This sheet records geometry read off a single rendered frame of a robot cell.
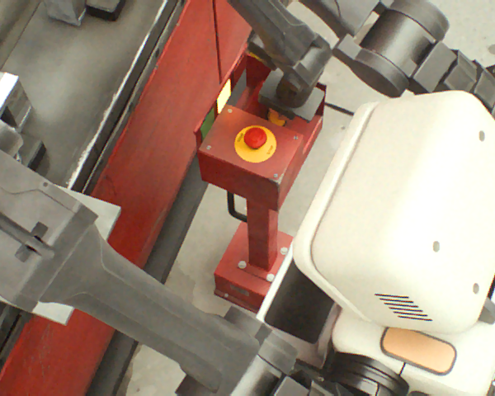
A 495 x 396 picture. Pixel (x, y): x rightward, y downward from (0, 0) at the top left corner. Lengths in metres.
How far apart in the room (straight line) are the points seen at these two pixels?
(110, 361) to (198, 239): 0.40
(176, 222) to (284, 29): 1.05
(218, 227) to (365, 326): 1.40
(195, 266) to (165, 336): 1.56
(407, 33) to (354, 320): 0.34
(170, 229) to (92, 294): 1.64
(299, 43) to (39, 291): 0.82
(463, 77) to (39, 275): 0.62
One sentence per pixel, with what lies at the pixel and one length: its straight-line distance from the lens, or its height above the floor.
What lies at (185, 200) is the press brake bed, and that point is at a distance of 2.26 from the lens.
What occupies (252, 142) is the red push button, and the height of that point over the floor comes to 0.81.
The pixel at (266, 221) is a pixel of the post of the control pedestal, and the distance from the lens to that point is 1.82.
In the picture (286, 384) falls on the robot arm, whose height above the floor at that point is 1.26.
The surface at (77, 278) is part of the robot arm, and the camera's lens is 0.58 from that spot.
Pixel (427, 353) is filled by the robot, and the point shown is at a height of 1.24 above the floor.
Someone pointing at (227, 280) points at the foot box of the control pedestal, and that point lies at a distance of 2.10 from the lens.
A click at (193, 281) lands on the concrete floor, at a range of 2.22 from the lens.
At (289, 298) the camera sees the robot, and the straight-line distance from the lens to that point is 1.10.
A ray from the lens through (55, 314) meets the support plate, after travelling 1.17.
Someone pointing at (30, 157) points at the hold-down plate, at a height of 0.91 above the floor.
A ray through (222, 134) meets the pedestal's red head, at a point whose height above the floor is 0.78.
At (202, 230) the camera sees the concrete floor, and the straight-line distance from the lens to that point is 2.28.
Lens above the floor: 2.08
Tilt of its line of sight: 65 degrees down
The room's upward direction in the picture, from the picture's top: 3 degrees counter-clockwise
